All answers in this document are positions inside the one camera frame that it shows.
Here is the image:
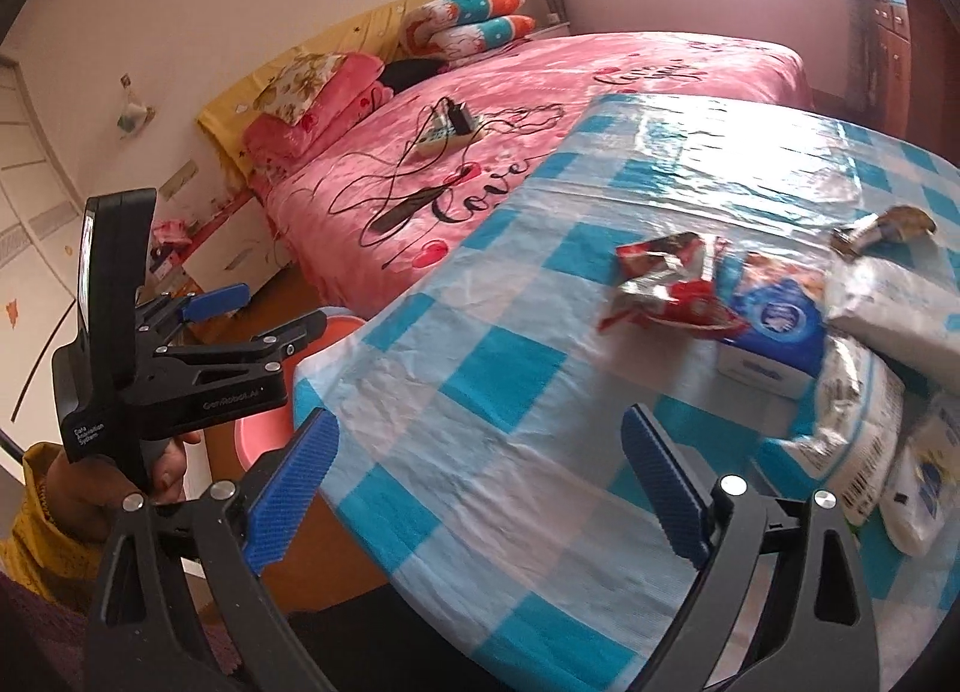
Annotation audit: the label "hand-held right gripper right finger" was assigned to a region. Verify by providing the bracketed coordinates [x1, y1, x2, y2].
[621, 405, 880, 692]

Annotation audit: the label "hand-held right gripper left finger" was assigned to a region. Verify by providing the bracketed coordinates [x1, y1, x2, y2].
[84, 407, 340, 692]

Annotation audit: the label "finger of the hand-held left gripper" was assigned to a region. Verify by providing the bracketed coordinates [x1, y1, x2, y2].
[136, 283, 251, 346]
[154, 309, 329, 372]

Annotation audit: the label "white and blue tissue pack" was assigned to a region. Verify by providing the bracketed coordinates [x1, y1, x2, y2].
[711, 251, 835, 402]

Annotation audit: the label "white barcode bag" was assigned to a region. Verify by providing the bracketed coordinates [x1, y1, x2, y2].
[771, 334, 906, 526]

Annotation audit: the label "red snack wrapper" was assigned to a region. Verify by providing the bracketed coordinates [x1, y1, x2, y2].
[596, 230, 745, 338]

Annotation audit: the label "small white packet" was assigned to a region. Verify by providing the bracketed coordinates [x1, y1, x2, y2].
[877, 390, 960, 559]

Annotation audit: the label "large pale grey packaging bag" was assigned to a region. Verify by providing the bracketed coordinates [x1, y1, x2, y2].
[823, 259, 960, 394]

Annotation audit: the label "brown and gold wrapper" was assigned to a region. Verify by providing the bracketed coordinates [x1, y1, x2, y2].
[829, 204, 940, 261]

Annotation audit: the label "person's left hand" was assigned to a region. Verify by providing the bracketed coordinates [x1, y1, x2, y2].
[43, 432, 203, 529]

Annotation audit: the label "white bedside cabinet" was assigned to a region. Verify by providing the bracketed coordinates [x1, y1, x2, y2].
[182, 195, 280, 304]

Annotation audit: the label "pink items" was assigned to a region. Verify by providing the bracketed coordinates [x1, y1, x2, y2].
[152, 216, 194, 248]

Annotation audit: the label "blue checked tablecloth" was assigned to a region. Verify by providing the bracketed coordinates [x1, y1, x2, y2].
[292, 92, 960, 692]

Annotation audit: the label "long black device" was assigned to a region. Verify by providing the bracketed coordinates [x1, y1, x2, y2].
[371, 184, 452, 237]

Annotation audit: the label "yellow wooden headboard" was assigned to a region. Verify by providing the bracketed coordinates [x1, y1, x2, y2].
[196, 0, 464, 192]

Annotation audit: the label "pink folded blanket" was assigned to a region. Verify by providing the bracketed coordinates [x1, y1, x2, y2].
[242, 54, 392, 177]

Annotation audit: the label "floral pillow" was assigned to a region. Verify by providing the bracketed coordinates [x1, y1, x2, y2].
[253, 50, 351, 128]

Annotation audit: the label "white power strip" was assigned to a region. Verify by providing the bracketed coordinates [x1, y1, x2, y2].
[415, 124, 486, 156]

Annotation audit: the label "dark purple clothing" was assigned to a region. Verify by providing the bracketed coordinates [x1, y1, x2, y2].
[0, 568, 235, 692]

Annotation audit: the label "black cloth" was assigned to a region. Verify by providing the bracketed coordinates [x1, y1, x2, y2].
[381, 58, 452, 94]

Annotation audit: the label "colourful rolled pillow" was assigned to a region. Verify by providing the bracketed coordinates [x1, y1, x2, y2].
[430, 15, 539, 61]
[403, 0, 527, 34]

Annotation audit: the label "pink printed bedspread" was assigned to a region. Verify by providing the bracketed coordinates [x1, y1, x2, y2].
[244, 32, 816, 319]

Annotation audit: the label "brown wooden cabinet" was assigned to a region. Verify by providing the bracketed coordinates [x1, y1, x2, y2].
[861, 0, 960, 169]

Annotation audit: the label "power strip with cables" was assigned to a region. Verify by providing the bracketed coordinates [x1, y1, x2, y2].
[332, 101, 565, 267]

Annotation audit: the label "wall sticker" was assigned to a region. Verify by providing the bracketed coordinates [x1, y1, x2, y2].
[115, 71, 160, 139]

